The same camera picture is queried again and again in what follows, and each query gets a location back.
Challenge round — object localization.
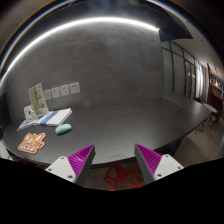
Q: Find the grey booklet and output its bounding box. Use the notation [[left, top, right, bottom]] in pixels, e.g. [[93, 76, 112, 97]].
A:
[[18, 117, 39, 131]]

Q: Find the white wall socket plate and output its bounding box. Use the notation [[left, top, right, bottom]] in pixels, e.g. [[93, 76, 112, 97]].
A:
[[44, 90, 52, 100], [60, 85, 70, 96], [51, 87, 60, 98], [69, 83, 80, 94]]

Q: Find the orange corgi mouse pad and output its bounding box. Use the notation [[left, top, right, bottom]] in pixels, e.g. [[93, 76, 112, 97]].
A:
[[18, 133, 46, 154]]

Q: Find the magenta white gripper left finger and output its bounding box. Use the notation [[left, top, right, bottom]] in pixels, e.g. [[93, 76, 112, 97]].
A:
[[46, 145, 96, 186]]

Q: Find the red wireframe chair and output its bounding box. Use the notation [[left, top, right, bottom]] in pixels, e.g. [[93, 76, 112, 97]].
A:
[[104, 162, 145, 191]]

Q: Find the white book with blue stripe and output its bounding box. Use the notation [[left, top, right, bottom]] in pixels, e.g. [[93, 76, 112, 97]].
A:
[[36, 108, 72, 126]]

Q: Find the green illustrated standing card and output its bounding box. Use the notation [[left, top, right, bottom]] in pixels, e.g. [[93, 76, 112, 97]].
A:
[[28, 83, 49, 117]]

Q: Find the small colourful sticker card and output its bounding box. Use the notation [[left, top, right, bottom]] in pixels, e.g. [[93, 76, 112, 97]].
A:
[[24, 105, 36, 119]]

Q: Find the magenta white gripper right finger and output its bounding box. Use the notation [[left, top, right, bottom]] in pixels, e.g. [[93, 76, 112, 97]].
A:
[[134, 144, 183, 184]]

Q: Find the round white side table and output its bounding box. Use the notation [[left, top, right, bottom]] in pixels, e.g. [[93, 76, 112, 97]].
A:
[[203, 103, 217, 113]]

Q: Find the mint green computer mouse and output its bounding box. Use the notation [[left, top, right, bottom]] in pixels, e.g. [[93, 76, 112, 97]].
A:
[[55, 124, 72, 135]]

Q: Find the curved LED light strip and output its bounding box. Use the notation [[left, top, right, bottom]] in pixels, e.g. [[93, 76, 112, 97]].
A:
[[0, 17, 159, 87]]

